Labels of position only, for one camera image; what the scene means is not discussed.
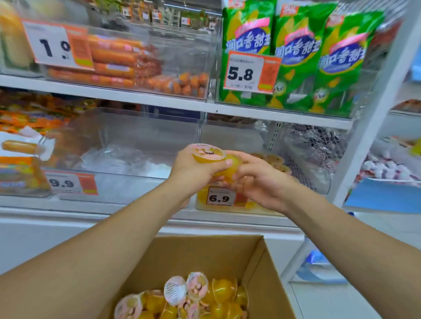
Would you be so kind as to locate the light blue plastic tray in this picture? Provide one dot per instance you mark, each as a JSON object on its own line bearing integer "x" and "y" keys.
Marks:
{"x": 417, "y": 65}

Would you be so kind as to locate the blue snack bags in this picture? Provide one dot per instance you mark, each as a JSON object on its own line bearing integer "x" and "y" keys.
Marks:
{"x": 315, "y": 258}

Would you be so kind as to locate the person's left hand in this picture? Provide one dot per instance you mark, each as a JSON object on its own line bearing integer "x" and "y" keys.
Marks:
{"x": 187, "y": 174}

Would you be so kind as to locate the person's right hand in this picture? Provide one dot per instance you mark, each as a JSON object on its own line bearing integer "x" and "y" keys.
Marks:
{"x": 266, "y": 184}

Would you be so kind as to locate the pile of yellow jelly cups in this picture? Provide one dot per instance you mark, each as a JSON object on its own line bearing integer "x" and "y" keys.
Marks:
{"x": 223, "y": 292}

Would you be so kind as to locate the crumpled clear plastic bag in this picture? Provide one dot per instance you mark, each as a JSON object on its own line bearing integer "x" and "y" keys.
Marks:
{"x": 115, "y": 161}

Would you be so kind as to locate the white sausage packet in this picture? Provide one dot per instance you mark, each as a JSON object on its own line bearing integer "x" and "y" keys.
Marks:
{"x": 19, "y": 146}

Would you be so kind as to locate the yellow jelly cup pink lid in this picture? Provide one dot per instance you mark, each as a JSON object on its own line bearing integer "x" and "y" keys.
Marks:
{"x": 209, "y": 153}
{"x": 234, "y": 166}

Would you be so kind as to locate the pile of brown sachets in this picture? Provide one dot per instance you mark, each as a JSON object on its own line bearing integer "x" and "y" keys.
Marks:
{"x": 230, "y": 119}

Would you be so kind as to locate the pile of white red candies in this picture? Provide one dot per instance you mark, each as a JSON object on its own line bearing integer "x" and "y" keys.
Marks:
{"x": 388, "y": 169}

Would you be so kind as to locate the green sausage packet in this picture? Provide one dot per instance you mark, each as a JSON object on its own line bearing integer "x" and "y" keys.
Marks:
{"x": 345, "y": 59}
{"x": 246, "y": 33}
{"x": 299, "y": 49}

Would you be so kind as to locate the person's left forearm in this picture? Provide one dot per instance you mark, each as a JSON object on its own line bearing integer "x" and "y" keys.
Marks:
{"x": 82, "y": 259}

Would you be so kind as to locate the dark blue card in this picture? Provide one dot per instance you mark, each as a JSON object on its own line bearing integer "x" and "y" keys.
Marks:
{"x": 174, "y": 114}

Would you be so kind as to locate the row of small snack packets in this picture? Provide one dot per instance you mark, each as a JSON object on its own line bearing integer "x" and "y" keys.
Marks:
{"x": 154, "y": 14}

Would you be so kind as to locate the brown cardboard box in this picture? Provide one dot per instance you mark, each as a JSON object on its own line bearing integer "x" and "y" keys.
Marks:
{"x": 197, "y": 256}

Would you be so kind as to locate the person's right forearm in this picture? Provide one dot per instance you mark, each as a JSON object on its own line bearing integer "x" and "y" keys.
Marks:
{"x": 355, "y": 249}

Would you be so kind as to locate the pile of silver foil packets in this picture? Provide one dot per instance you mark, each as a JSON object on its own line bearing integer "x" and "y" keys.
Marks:
{"x": 315, "y": 141}

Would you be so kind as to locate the orange white price tag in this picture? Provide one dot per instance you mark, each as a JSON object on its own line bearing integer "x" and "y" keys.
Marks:
{"x": 49, "y": 46}
{"x": 220, "y": 197}
{"x": 243, "y": 72}
{"x": 62, "y": 182}

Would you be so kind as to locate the cluster of yellow jelly cups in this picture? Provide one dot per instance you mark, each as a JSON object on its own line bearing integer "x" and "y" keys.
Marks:
{"x": 274, "y": 160}

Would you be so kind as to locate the pile of orange snack packets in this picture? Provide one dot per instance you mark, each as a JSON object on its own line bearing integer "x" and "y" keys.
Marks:
{"x": 26, "y": 121}

